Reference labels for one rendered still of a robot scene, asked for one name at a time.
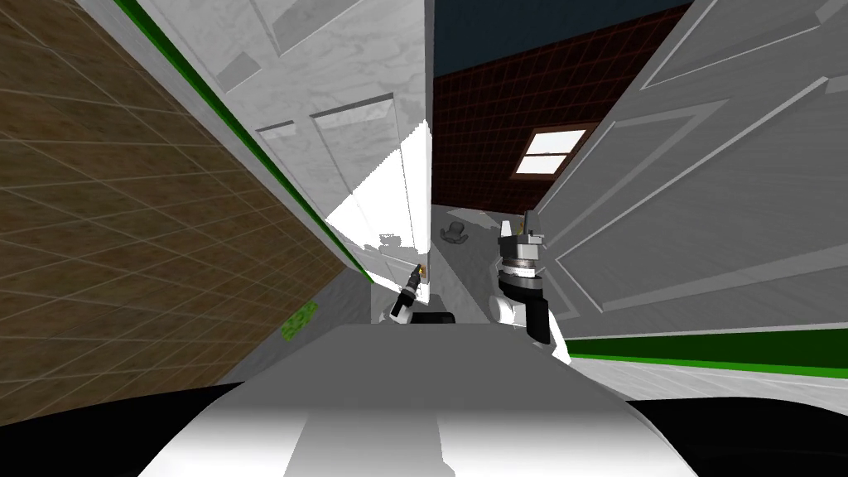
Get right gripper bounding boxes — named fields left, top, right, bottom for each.
left=497, top=210, right=547, bottom=267

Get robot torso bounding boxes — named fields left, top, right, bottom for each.
left=135, top=310, right=701, bottom=477

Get white marbled door leaf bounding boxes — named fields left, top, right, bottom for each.
left=135, top=0, right=436, bottom=307

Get grey panelled door leaf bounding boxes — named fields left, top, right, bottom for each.
left=533, top=0, right=848, bottom=340

